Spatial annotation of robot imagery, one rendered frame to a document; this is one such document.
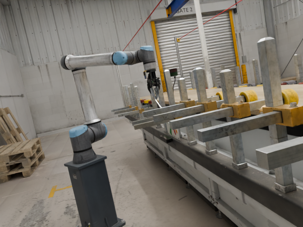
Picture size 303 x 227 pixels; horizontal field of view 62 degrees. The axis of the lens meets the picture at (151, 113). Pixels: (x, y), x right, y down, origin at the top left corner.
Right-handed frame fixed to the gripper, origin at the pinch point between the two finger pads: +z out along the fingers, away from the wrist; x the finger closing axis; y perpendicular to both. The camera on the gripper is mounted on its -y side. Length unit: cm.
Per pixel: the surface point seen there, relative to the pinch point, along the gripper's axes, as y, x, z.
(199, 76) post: 64, 7, -9
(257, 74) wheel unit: -41, 116, 2
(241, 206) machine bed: 41, 31, 76
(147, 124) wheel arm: 17.4, -13.3, 15.0
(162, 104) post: -11.3, 7.4, 7.2
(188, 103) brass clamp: 46.0, 6.3, 4.3
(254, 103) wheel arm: 92, 15, 5
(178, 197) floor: -44, 14, 100
